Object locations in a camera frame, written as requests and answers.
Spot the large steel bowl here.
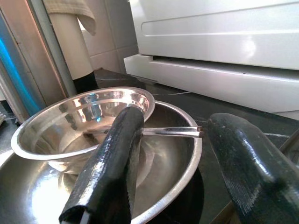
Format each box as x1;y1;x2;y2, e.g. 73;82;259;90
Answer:
0;100;203;224

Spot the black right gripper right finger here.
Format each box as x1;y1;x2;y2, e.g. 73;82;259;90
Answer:
206;112;299;224

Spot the small steel bowl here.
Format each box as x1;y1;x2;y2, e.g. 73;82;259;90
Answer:
10;86;156;175

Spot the steel chopstick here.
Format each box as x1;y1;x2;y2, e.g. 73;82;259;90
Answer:
85;126;203;133
85;130;204;139

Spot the beige waffle towel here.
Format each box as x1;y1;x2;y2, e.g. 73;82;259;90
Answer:
43;0;97;36

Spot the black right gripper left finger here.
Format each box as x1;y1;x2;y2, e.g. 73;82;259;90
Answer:
57;106;145;224

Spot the aluminium door frame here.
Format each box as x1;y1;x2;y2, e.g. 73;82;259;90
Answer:
0;0;78;122

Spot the white countertop dishwasher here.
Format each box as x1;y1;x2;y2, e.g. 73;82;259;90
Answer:
123;0;299;114

